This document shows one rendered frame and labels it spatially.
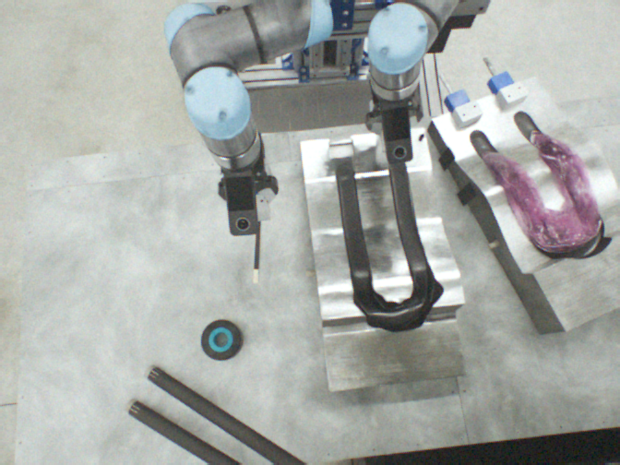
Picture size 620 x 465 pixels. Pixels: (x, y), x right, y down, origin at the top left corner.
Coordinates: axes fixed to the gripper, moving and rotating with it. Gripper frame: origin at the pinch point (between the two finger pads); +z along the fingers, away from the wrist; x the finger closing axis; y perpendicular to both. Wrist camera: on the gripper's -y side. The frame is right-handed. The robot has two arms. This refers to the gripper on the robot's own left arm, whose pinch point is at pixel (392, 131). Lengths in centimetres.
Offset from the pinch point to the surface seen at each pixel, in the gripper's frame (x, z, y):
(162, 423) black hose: 51, -5, -50
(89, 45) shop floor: 117, 92, 88
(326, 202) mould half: 15.1, 1.6, -11.9
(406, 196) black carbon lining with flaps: -1.0, 4.2, -12.7
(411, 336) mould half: 2.2, 1.9, -40.1
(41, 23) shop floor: 138, 91, 103
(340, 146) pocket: 10.8, 6.2, 0.5
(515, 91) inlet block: -27.4, 10.8, 7.5
